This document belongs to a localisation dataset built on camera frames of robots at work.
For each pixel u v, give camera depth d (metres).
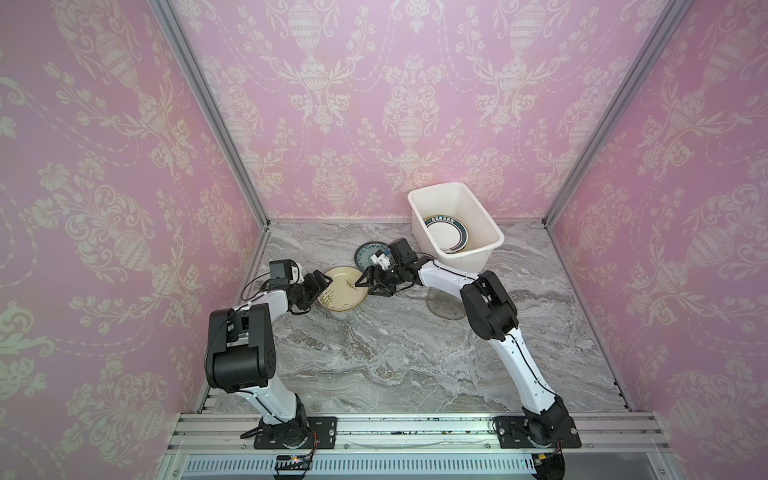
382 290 0.94
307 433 0.74
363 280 0.94
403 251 0.87
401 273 0.88
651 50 0.74
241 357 0.47
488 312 0.63
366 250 1.12
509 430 0.74
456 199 1.11
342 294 0.99
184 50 0.75
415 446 0.73
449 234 1.15
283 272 0.77
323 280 0.89
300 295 0.83
